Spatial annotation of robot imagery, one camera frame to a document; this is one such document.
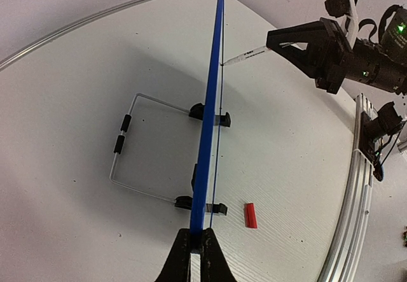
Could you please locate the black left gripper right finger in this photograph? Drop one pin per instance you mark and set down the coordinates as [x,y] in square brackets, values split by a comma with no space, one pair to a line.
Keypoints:
[213,265]

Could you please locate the white marker pen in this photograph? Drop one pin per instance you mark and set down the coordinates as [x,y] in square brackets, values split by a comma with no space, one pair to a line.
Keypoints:
[247,55]

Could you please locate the red marker cap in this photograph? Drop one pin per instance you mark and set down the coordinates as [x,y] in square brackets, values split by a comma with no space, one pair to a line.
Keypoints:
[250,216]

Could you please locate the left black whiteboard foot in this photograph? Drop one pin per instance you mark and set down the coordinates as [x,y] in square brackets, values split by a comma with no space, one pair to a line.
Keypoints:
[219,209]

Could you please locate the black whiteboard foot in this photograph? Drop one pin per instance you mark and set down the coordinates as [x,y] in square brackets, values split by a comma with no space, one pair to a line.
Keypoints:
[223,120]
[219,209]

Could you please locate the blue-framed whiteboard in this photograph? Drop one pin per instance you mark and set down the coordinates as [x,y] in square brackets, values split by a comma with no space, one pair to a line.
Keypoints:
[205,148]

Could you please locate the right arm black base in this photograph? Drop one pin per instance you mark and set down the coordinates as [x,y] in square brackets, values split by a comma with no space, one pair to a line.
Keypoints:
[376,134]

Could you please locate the wire easel stand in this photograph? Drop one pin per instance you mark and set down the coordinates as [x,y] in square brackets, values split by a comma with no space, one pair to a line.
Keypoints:
[156,150]

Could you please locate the aluminium front rail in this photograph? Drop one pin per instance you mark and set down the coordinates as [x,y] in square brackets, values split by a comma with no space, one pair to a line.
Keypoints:
[346,246]

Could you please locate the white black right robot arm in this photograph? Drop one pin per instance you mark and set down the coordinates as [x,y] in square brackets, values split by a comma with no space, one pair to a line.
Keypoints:
[320,50]

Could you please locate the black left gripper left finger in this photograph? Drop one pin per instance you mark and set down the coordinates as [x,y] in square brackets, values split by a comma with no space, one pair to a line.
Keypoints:
[177,264]

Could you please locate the right black whiteboard foot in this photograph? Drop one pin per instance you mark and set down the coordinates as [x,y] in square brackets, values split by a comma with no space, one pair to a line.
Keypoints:
[223,120]

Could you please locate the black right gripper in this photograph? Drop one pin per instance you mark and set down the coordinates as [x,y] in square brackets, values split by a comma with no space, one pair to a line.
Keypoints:
[320,51]

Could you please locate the rear aluminium table trim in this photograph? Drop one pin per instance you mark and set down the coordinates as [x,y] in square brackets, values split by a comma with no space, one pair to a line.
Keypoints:
[13,58]

